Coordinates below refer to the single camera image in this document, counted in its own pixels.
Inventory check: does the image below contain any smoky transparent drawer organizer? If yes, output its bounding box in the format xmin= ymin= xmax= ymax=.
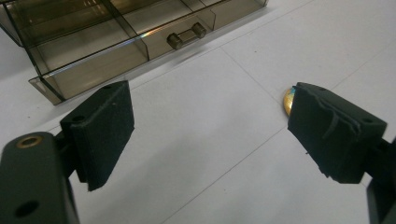
xmin=0 ymin=0 xmax=269 ymax=106

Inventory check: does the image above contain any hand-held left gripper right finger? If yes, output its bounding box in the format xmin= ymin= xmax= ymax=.
xmin=287 ymin=81 xmax=396 ymax=185

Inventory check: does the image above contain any round gold object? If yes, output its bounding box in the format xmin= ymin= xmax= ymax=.
xmin=282 ymin=87 xmax=297 ymax=117

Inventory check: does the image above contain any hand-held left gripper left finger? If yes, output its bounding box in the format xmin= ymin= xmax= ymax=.
xmin=55 ymin=79 xmax=135 ymax=192

